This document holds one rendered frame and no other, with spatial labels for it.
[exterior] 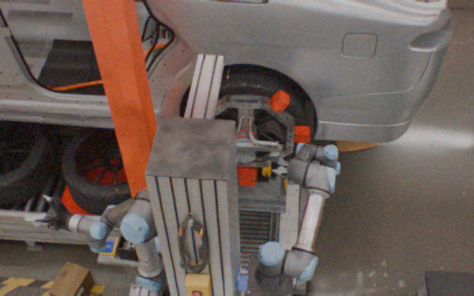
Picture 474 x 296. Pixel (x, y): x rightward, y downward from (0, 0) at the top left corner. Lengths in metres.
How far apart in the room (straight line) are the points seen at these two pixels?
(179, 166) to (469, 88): 3.75
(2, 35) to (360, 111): 1.97
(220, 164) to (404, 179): 2.80
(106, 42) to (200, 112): 0.74
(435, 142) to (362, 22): 1.91
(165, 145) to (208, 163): 0.16
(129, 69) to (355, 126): 1.45
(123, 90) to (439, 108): 2.94
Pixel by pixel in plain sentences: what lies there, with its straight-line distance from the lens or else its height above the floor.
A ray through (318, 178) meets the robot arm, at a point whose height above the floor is 1.21.
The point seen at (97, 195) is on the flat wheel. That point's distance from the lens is 3.83.
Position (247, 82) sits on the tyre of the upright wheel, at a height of 1.18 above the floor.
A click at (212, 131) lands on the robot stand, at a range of 1.97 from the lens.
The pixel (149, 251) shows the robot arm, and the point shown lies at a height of 1.24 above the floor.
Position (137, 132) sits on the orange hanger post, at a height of 1.31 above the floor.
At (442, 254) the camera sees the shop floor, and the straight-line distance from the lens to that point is 4.24.
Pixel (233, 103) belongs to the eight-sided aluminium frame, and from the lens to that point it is 3.35.
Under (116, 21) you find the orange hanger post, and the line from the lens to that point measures 2.55.
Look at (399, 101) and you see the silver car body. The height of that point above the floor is 1.09.
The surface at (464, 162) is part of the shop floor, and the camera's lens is 4.76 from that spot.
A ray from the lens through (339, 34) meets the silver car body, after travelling 3.14.
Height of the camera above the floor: 3.47
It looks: 49 degrees down
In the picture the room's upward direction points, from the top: 2 degrees counter-clockwise
